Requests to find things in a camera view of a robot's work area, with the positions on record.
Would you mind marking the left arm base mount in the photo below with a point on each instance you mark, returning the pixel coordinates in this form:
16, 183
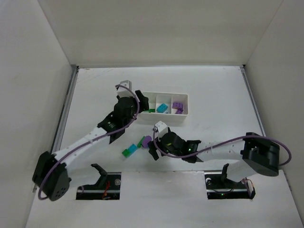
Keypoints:
107, 187

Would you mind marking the purple square lego brick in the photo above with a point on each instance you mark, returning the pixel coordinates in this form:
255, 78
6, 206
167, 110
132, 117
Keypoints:
177, 106

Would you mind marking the green teal lego stack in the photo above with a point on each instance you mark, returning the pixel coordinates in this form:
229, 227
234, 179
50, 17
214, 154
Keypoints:
129, 151

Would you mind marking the right aluminium rail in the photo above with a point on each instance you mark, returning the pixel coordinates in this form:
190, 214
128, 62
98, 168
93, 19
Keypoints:
243, 71

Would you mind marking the green lego piece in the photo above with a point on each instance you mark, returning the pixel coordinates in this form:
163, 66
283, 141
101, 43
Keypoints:
139, 144

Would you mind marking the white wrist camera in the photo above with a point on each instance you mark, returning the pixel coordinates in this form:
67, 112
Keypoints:
161, 128
124, 89

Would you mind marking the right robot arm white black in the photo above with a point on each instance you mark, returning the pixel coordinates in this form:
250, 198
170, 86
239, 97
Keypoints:
251, 154

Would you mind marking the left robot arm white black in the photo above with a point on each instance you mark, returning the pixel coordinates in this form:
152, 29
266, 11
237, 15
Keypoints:
52, 174

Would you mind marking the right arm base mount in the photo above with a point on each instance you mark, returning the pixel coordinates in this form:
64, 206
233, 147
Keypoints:
218, 186

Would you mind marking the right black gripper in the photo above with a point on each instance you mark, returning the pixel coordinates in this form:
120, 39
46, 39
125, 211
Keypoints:
156, 144

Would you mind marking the left aluminium rail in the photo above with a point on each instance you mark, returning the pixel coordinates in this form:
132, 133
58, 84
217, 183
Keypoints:
57, 141

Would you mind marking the small green lego brick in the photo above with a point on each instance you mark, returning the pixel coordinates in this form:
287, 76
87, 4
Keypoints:
149, 111

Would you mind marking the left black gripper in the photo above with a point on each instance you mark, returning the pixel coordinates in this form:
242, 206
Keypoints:
139, 101

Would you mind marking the aluminium rail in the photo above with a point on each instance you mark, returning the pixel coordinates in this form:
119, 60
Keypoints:
243, 71
57, 141

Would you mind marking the white three-compartment container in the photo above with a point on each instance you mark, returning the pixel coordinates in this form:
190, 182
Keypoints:
170, 116

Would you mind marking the teal rounded printed lego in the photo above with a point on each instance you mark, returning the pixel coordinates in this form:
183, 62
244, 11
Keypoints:
162, 108

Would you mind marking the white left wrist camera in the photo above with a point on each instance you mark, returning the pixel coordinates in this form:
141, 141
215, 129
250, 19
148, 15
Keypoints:
124, 89

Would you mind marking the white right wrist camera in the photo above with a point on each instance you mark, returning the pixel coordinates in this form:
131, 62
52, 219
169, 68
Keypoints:
161, 128

